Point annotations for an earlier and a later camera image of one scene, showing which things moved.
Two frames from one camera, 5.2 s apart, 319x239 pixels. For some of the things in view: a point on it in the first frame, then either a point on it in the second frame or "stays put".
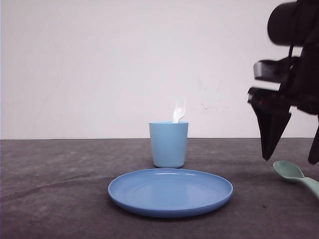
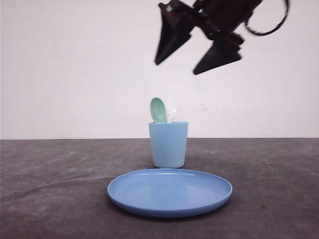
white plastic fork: [180, 108] to [173, 107]
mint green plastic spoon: [290, 171] to [158, 110]
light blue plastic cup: [169, 142] stays put
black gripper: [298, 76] to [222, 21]
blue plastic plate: [170, 192] stays put
